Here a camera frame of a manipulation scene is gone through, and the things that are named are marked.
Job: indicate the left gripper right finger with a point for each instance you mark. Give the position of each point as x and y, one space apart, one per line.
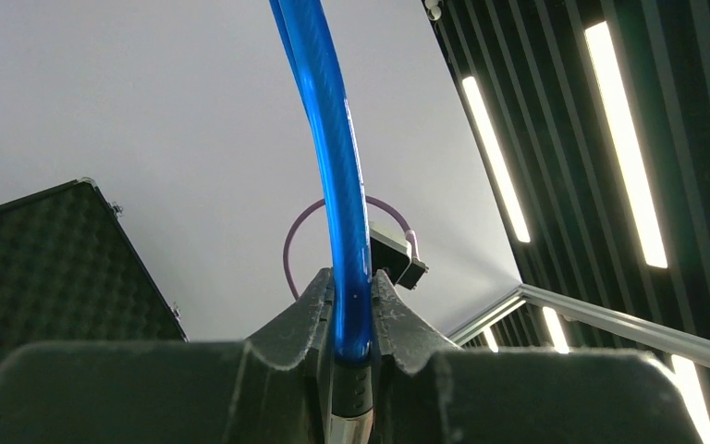
430 390

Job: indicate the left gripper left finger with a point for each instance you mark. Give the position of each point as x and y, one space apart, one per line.
271 387

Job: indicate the blue cable lock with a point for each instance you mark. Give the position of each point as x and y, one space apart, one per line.
312 57

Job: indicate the black poker chip case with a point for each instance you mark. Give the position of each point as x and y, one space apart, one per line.
68 271

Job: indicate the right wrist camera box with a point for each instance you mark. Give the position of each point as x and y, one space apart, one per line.
394 257

